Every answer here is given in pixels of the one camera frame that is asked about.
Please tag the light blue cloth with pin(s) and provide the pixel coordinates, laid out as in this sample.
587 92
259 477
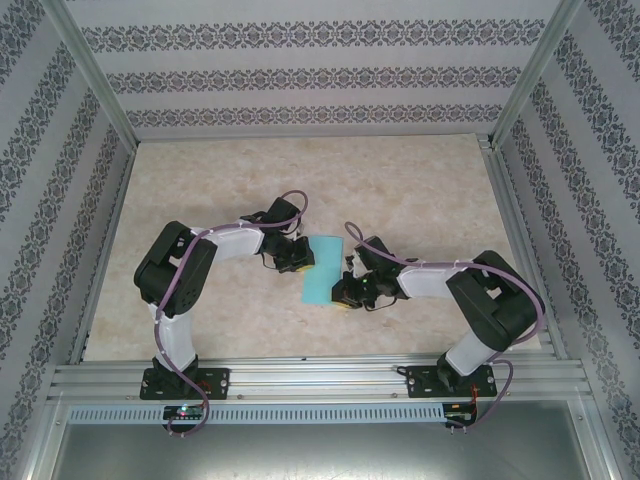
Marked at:
322 270

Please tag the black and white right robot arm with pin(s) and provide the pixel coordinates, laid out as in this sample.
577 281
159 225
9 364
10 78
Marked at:
495 305

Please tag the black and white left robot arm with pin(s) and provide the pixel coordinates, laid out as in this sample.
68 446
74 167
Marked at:
170 270

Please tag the grey metal sheet panel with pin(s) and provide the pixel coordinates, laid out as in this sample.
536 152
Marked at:
320 452

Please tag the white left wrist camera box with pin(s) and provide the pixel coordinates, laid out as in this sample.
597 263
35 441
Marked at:
302 233

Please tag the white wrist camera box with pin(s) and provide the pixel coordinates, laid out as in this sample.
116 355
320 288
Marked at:
351 265
302 233

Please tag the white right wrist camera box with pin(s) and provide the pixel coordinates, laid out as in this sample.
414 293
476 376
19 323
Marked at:
351 265

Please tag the aluminium mounting rail beam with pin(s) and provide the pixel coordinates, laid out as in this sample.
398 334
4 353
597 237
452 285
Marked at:
310 380

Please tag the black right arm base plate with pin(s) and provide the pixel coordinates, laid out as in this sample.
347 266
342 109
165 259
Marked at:
417 382

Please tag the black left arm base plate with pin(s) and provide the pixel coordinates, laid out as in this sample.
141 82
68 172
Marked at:
220 382

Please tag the aluminium table side rail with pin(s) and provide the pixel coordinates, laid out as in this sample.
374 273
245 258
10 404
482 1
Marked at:
102 250
520 240

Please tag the aluminium frame post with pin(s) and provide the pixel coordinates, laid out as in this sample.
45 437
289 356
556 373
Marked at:
90 70
535 70

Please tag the aluminium frame leg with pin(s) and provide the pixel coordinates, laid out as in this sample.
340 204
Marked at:
595 440
42 440

